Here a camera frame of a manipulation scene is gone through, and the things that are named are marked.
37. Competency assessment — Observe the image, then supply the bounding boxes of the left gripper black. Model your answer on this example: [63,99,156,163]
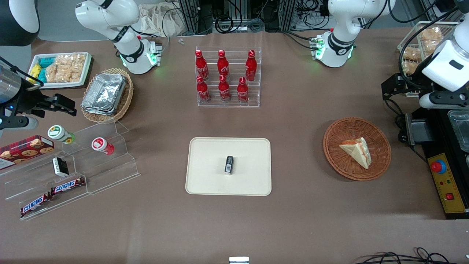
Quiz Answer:
[381,73,437,100]

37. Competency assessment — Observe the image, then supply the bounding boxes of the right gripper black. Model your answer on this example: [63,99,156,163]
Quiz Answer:
[0,78,78,118]

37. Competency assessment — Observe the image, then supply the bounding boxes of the white rectangular snack tray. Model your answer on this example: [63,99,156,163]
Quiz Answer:
[27,52,92,90]

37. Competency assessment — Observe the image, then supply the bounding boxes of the light wicker oval basket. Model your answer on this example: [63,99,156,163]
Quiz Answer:
[81,68,134,124]

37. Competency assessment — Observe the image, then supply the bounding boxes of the round brown wicker basket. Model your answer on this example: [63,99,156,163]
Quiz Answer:
[323,117,392,182]

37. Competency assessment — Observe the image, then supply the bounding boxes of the triangular wrapped sandwich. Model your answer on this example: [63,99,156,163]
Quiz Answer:
[339,137,372,170]

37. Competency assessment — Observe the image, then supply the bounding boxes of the cream plastic tray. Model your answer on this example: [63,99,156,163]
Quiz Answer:
[185,137,272,197]

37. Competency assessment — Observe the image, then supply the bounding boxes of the bagged brown pastry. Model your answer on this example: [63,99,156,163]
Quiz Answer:
[419,27,444,50]
[403,47,422,62]
[401,60,420,76]

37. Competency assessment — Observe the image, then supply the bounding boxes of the green sunflower yogurt cup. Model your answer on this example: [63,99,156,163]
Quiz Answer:
[47,125,76,144]

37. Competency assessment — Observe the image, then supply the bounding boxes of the clear bag of rice crackers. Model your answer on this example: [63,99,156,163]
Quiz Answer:
[45,54,87,83]

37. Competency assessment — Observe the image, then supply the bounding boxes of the stacked aluminium foil containers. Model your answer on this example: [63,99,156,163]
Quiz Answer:
[81,73,127,116]

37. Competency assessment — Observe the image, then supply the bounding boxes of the black metal box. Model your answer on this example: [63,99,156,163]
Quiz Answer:
[405,111,436,146]

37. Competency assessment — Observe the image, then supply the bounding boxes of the red strawberry yogurt cup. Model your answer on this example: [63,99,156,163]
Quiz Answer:
[91,137,115,155]

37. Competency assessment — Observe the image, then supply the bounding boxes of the red tartan cookie box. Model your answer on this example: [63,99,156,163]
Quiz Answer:
[0,135,55,170]

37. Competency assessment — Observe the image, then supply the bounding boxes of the black and white small box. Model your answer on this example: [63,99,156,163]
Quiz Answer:
[52,157,70,177]

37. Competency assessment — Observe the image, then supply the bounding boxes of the clear plastic container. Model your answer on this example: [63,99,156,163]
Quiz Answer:
[447,110,469,153]

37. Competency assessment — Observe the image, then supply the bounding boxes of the Snickers chocolate bar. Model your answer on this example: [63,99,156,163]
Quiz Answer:
[51,177,86,195]
[20,193,52,217]

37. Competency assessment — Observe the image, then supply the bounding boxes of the clear acrylic step shelf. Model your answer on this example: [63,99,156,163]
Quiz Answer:
[0,120,141,221]

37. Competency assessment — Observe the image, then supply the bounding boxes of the black control box yellow panel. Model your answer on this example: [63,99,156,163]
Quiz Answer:
[421,106,469,220]

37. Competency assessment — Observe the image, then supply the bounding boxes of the white cloth bag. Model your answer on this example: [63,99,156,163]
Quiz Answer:
[139,2,184,37]

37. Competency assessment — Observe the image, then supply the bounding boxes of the red cola bottle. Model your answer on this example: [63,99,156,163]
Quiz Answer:
[195,49,210,81]
[218,74,232,103]
[237,77,250,104]
[196,75,211,103]
[217,49,230,78]
[245,49,258,82]

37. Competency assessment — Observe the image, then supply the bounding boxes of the clear acrylic bottle rack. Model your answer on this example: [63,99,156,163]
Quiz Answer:
[196,47,263,108]

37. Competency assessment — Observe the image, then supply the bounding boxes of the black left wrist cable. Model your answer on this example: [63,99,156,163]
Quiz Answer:
[388,0,469,89]

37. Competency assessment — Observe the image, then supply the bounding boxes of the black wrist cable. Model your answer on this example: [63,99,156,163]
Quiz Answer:
[388,0,469,89]
[0,56,45,88]

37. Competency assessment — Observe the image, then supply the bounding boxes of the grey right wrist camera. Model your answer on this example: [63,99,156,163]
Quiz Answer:
[0,115,39,131]

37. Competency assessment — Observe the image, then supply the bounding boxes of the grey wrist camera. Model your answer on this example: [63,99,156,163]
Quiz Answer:
[0,115,39,131]
[419,91,469,110]

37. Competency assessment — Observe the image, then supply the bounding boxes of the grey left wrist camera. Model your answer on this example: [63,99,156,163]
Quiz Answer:
[419,91,469,110]

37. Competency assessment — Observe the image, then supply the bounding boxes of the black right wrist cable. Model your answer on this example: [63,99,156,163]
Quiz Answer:
[0,56,45,88]

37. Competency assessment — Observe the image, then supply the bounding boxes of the wire basket of snacks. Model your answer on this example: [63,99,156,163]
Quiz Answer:
[397,21,461,98]

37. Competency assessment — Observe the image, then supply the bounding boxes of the black arm base cables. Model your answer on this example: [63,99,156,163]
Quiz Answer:
[281,30,318,51]

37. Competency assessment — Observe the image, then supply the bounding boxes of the aluminium frame rack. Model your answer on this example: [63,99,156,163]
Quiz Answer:
[178,0,206,36]

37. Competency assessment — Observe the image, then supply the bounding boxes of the black cable bundle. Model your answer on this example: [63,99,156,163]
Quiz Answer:
[353,247,469,264]

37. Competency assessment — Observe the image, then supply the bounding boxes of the coiled black cable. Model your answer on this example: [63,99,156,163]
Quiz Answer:
[214,14,235,34]

